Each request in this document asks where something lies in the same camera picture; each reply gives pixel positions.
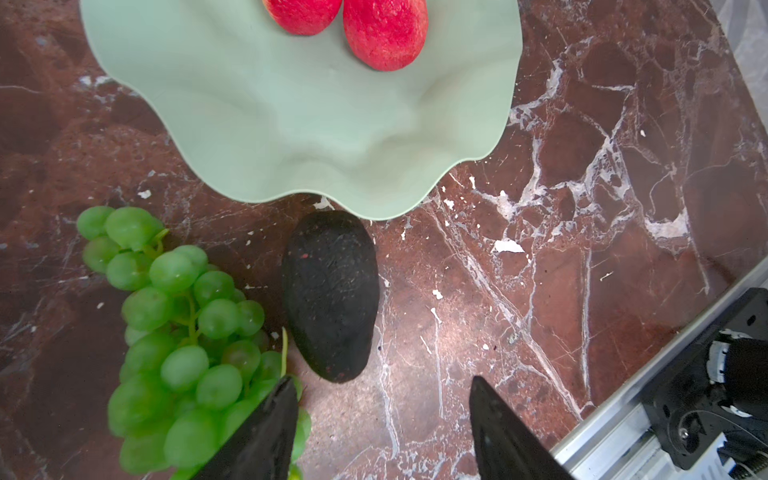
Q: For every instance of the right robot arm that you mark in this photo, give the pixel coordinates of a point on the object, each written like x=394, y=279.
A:
x=713, y=395

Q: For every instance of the dark fake avocado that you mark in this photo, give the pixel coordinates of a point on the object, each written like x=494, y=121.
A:
x=331, y=293

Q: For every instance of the green fake grape bunch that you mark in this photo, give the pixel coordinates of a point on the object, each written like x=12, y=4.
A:
x=198, y=362

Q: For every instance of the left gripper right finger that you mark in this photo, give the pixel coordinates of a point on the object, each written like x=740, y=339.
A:
x=504, y=447

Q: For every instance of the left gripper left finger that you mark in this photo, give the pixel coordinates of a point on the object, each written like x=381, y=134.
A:
x=261, y=447

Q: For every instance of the green scalloped fruit bowl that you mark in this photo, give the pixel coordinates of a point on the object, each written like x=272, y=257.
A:
x=259, y=114

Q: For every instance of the aluminium front rail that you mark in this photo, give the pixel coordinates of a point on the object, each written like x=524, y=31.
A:
x=617, y=442

